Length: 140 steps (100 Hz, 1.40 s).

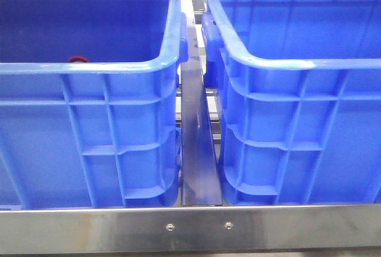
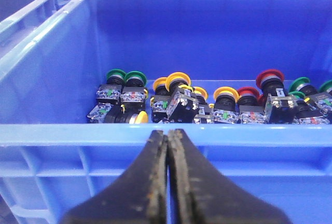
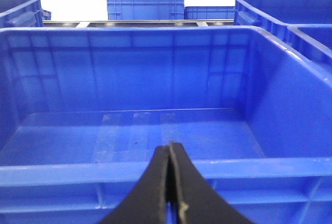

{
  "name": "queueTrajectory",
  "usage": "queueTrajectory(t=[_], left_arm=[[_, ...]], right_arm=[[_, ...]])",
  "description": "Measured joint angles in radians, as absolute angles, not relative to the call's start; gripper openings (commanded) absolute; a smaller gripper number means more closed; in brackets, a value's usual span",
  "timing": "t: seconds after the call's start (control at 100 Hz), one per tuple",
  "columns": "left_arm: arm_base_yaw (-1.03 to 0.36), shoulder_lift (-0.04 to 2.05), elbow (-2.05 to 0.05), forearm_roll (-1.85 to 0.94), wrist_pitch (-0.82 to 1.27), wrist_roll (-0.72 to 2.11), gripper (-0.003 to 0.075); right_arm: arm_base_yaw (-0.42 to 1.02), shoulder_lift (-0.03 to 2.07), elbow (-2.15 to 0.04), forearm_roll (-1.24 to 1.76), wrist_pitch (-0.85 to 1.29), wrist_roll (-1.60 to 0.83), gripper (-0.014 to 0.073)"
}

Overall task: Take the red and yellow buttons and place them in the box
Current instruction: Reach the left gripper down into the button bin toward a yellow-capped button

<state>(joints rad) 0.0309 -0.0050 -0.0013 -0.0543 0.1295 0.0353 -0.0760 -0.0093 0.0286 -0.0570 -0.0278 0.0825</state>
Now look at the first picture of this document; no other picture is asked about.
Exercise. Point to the blue plastic bin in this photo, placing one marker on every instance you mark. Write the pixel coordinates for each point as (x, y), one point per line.
(97, 134)
(298, 90)

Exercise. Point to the steel front frame rail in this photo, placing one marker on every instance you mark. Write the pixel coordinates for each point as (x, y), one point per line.
(207, 228)

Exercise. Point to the right blue plastic bin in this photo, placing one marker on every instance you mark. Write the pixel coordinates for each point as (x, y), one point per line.
(298, 90)

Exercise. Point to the red mushroom push button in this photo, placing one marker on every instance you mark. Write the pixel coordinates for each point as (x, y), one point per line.
(78, 59)

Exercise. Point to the left blue plastic bin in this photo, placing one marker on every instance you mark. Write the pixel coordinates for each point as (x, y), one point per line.
(97, 134)

